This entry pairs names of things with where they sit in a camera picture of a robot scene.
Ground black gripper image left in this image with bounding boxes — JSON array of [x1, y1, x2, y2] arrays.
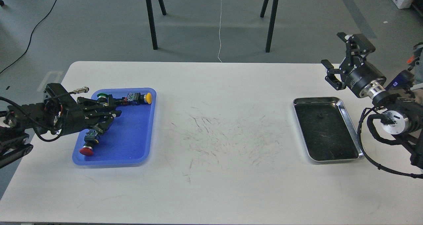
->
[[58, 97, 122, 136]]

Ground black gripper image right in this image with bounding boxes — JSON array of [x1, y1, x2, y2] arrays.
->
[[321, 32, 387, 98]]

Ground blue plastic tray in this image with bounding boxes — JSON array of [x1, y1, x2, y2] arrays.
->
[[72, 88, 157, 168]]

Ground silver metal tray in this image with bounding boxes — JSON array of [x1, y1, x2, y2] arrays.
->
[[293, 96, 364, 164]]

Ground black table legs right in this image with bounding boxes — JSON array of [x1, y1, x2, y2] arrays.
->
[[260, 0, 279, 53]]

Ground black table legs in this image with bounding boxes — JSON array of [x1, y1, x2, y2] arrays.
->
[[260, 0, 279, 53], [145, 0, 167, 50]]

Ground black table legs left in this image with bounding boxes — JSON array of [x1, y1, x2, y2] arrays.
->
[[145, 0, 167, 50]]

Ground green push button switch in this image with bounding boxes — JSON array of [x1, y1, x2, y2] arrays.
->
[[97, 93, 115, 107]]

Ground red push button switch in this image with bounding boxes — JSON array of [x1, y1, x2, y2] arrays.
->
[[79, 129, 100, 156]]

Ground yellow push button switch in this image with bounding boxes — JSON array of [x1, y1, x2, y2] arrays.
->
[[121, 93, 153, 105]]

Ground black cable on floor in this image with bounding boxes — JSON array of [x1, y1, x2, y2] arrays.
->
[[0, 0, 96, 75]]

